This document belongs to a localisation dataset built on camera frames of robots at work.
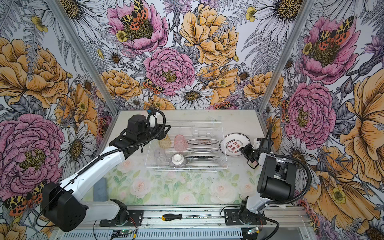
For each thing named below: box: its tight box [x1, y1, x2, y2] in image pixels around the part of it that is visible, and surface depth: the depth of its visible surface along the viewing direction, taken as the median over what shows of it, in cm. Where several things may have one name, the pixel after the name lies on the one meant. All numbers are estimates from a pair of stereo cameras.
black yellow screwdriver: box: [161, 213, 212, 221], surface depth 75 cm
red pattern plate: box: [219, 132, 251, 157], surface depth 101 cm
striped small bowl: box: [169, 153, 188, 168], surface depth 89 cm
